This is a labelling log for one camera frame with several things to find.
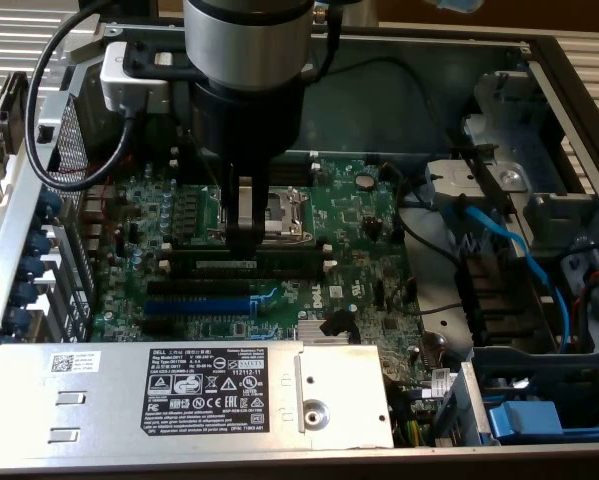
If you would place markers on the metal CPU socket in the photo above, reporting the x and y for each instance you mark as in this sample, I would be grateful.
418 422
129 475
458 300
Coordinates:
289 220

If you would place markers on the grey metal divider plate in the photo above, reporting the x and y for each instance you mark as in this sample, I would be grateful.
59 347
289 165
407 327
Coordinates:
459 410

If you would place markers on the metal rear port block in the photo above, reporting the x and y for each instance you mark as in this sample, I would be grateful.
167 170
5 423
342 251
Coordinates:
91 200

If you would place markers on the blue expansion slot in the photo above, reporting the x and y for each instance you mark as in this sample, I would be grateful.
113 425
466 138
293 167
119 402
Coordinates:
199 306

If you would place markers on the open metal PC case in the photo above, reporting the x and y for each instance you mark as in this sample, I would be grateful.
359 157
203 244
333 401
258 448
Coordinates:
379 125

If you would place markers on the dark disk bay frame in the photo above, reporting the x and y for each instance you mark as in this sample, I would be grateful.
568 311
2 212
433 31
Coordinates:
554 365

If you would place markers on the black graphics card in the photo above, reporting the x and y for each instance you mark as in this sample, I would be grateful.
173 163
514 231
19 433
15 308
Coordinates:
11 110

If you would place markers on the silver coin cell battery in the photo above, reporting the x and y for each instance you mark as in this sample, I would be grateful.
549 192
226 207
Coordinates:
364 180

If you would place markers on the black RAM slot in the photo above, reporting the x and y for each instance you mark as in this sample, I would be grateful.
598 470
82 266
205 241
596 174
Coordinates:
289 275
194 248
291 180
291 172
306 157
291 165

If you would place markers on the silver metal disk bay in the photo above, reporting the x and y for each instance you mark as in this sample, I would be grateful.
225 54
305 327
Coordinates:
544 205

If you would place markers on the silver chipset heatsink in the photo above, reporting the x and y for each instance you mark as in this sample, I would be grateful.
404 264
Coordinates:
306 332

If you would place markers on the blue slot latch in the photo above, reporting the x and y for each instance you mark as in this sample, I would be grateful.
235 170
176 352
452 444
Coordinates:
27 293
41 240
31 267
19 320
49 206

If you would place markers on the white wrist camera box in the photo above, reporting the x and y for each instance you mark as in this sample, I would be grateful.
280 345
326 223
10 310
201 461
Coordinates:
114 85

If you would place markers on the long black expansion slot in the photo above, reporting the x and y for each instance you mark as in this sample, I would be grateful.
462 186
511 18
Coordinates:
199 287

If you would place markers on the green RAM stick white label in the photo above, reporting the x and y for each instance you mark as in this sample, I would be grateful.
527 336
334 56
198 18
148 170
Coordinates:
209 263

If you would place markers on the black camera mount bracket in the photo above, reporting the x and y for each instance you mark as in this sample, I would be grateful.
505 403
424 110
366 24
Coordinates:
144 62

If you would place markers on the thin metal locking lever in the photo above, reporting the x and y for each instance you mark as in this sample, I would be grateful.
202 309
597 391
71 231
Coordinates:
210 171

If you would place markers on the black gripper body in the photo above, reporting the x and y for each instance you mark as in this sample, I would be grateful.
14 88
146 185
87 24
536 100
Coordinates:
249 120

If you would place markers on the silver power supply unit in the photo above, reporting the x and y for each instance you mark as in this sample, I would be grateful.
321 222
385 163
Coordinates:
104 400

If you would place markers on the short black expansion slot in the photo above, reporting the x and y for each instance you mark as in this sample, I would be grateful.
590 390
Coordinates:
156 327

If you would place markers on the green Dell motherboard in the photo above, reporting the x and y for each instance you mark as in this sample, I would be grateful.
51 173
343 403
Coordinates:
349 225

